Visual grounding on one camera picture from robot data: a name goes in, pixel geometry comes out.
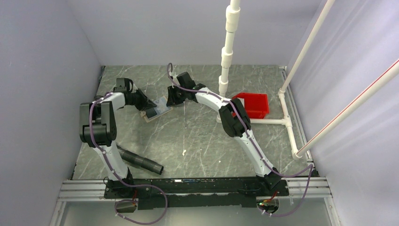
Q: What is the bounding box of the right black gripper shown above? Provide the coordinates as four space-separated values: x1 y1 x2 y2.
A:
167 85 187 107

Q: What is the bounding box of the black VIP credit card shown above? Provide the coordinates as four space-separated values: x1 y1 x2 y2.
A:
144 107 158 121

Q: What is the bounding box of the silver VIP credit card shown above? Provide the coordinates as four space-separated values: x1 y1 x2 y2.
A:
154 97 172 115

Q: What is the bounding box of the white credit card stack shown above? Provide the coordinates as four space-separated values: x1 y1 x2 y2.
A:
238 98 245 106

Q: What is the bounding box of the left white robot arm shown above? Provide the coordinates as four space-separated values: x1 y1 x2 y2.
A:
79 78 156 198

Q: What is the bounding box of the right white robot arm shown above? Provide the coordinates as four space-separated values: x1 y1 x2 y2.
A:
166 71 282 195

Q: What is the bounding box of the red plastic bin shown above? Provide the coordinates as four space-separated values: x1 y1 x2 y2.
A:
232 92 270 119

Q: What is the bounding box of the white diagonal pole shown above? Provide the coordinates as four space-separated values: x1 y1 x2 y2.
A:
278 0 335 95

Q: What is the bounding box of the white pole with red stripe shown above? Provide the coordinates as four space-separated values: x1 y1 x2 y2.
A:
293 60 399 158

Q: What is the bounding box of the black corrugated hose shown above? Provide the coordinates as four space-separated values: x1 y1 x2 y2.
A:
117 145 164 176

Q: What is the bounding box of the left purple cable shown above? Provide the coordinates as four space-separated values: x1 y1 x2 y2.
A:
88 92 169 226

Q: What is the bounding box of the purple cable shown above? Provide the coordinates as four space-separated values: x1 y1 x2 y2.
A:
88 92 169 226
167 63 314 218

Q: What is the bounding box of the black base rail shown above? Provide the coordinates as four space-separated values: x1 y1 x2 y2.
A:
104 177 289 210

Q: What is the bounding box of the white PVC pipe frame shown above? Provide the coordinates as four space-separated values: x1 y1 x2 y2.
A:
216 0 308 160

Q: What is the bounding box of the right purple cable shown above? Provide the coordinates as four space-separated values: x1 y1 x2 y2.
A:
167 63 314 218

